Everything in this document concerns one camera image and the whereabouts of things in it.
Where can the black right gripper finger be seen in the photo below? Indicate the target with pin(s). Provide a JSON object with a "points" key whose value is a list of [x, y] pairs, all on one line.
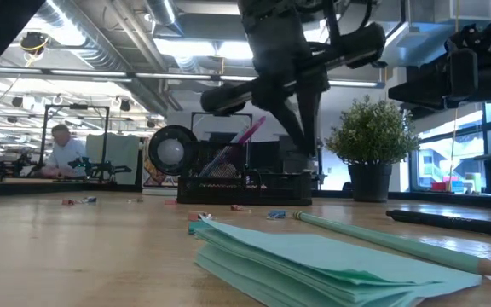
{"points": [[420, 96]]}

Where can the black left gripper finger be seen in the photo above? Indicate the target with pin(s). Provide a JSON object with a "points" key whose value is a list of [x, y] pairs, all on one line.
{"points": [[292, 119], [315, 111]]}

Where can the black mesh desk organizer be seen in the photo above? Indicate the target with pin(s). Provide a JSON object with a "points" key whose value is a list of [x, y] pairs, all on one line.
{"points": [[245, 192]]}

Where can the black pen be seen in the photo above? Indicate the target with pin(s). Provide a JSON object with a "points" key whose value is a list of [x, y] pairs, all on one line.
{"points": [[450, 222]]}

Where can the green sticky note pad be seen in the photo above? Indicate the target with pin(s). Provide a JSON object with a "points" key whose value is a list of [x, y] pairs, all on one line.
{"points": [[313, 264]]}

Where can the pale green pencil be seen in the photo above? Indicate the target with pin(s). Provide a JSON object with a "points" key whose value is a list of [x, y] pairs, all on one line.
{"points": [[399, 244]]}

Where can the small black robot arm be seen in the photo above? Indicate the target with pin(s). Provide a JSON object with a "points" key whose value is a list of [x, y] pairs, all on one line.
{"points": [[96, 167], [11, 167]]}

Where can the black equipment box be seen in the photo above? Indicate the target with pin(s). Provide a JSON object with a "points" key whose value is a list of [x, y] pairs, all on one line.
{"points": [[292, 164]]}

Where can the green potted plant black pot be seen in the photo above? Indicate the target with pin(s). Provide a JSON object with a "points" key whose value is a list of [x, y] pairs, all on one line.
{"points": [[371, 136]]}

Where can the thin black rectangular stand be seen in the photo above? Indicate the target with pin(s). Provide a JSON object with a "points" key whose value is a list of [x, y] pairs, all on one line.
{"points": [[220, 113]]}

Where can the red box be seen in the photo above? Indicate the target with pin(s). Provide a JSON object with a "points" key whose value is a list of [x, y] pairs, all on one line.
{"points": [[439, 187]]}

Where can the blue box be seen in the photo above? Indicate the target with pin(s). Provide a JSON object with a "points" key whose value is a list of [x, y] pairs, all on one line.
{"points": [[458, 187]]}

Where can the colourful patterned board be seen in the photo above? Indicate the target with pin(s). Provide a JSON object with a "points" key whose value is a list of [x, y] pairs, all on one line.
{"points": [[154, 179]]}

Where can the pale green partition panel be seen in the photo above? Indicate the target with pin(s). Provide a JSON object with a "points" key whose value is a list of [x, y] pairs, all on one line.
{"points": [[122, 158]]}

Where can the person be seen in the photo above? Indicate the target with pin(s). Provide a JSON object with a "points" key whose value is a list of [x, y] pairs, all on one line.
{"points": [[66, 153]]}

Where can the black rack frame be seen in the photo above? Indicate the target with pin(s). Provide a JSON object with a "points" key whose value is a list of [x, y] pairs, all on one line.
{"points": [[75, 106]]}

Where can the black aluminium table frame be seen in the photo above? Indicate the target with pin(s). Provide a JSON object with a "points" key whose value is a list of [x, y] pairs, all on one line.
{"points": [[58, 188]]}

